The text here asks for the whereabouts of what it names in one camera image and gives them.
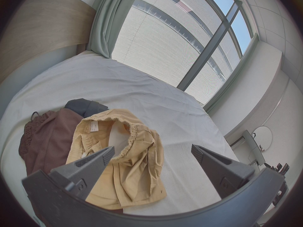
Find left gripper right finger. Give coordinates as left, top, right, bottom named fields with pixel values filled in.
left=191, top=144, right=255, bottom=200

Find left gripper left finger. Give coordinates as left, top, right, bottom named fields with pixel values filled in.
left=50, top=146, right=116, bottom=201

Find tan shorts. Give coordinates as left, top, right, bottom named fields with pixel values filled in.
left=65, top=108, right=168, bottom=210

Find bed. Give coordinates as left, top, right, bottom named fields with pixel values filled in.
left=0, top=0, right=241, bottom=216

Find grey dressing table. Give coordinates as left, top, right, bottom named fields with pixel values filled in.
left=241, top=130, right=267, bottom=166

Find brown garment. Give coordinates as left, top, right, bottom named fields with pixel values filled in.
left=18, top=108, right=84, bottom=178

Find black garment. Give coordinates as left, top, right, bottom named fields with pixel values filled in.
left=64, top=99, right=109, bottom=118

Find grey-green curtain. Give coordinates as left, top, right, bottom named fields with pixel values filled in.
left=88, top=0, right=152, bottom=59

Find round wall mirror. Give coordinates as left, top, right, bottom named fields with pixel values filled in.
left=252, top=126, right=273, bottom=152

